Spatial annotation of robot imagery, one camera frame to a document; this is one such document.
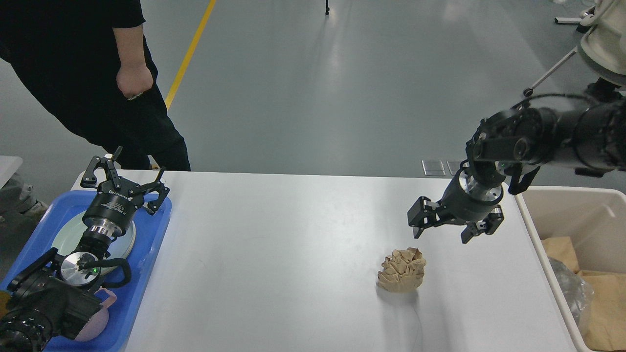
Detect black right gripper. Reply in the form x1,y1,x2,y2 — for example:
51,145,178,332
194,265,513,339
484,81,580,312
407,169,504,243

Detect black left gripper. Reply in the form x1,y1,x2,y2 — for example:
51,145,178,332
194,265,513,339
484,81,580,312
81,146,170,236

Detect brown paper ball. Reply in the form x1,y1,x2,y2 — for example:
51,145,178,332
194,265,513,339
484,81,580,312
377,247,426,293

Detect green plate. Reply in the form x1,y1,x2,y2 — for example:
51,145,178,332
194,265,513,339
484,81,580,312
52,210,136,267

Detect clear plastic bag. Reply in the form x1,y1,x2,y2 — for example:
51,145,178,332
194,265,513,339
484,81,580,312
548,258,595,336

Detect pink mug dark inside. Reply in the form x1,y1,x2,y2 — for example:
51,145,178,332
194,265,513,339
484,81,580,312
74,286,117,342

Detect large brown paper bag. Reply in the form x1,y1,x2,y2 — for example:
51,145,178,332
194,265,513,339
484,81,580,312
541,237,626,352

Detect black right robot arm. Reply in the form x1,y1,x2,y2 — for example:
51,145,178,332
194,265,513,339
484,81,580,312
407,94,626,243

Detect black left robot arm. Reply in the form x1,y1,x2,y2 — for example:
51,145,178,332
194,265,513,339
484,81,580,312
1,147,170,352

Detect silver floor socket plates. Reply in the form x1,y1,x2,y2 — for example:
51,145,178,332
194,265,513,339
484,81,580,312
421,159,465,177

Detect person in white clothes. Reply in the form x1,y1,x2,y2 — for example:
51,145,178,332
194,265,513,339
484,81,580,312
0,173,48,219

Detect white side table corner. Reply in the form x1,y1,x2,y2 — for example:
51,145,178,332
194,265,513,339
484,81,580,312
0,155,24,189

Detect person in black clothes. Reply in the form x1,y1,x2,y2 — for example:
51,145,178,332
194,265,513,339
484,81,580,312
0,0,191,171

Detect beige plastic bin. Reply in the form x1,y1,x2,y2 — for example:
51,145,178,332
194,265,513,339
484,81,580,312
515,186,626,352

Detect white office chair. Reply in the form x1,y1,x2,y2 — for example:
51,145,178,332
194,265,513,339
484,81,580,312
523,0,626,103

